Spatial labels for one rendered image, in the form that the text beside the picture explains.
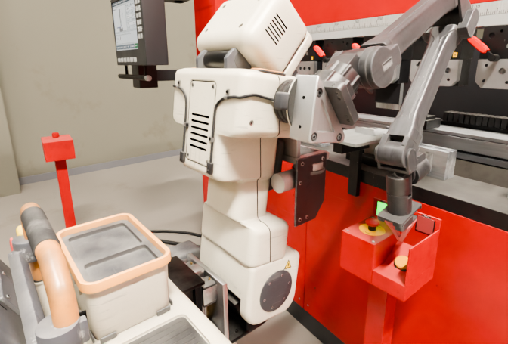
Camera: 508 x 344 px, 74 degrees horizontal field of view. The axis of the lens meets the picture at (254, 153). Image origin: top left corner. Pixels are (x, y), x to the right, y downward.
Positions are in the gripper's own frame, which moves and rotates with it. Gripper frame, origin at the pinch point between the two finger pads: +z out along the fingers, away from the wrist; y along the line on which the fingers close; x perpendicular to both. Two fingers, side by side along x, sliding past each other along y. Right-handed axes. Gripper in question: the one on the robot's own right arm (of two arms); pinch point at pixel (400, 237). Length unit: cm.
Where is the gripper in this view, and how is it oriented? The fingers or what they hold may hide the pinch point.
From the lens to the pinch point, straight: 98.4
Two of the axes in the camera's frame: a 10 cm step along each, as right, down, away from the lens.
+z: 1.9, 8.9, 4.1
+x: -6.3, -2.0, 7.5
